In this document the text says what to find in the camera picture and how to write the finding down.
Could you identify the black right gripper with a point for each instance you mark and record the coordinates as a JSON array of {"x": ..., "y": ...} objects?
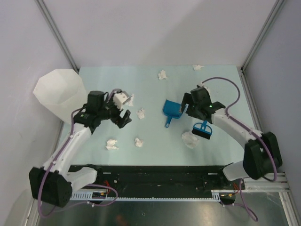
[{"x": 188, "y": 99}]

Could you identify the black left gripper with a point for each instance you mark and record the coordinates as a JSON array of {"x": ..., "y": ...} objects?
[{"x": 126, "y": 118}]

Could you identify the blue dustpan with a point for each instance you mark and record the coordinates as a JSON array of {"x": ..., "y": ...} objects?
[{"x": 171, "y": 110}]

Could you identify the blue hand brush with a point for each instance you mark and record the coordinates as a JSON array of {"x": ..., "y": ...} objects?
[{"x": 202, "y": 129}]

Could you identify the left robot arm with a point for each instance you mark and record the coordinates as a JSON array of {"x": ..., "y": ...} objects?
[{"x": 52, "y": 183}]

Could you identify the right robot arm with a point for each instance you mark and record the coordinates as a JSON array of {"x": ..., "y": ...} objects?
[{"x": 261, "y": 151}]

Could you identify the paper scrap left upper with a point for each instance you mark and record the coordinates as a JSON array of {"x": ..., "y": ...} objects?
[{"x": 130, "y": 101}]

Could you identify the paper scrap centre small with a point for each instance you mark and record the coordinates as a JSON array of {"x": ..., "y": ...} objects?
[{"x": 140, "y": 114}]

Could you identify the paper scrap top right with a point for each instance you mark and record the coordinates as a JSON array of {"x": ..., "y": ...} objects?
[{"x": 197, "y": 67}]

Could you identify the paper scrap top centre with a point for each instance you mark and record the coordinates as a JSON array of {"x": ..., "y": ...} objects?
[{"x": 162, "y": 75}]

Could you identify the paper scrap lower centre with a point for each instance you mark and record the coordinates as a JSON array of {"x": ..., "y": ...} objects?
[{"x": 138, "y": 142}]

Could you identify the large paper scrap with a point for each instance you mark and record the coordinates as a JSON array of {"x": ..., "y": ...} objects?
[{"x": 190, "y": 140}]

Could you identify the paper scrap lower left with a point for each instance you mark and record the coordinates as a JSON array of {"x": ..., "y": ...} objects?
[{"x": 111, "y": 144}]

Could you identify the translucent white waste bin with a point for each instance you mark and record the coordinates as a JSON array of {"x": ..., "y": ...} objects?
[{"x": 61, "y": 91}]

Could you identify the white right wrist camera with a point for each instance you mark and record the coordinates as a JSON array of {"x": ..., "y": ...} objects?
[{"x": 202, "y": 85}]

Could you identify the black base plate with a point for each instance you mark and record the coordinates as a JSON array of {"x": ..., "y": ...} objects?
[{"x": 164, "y": 182}]

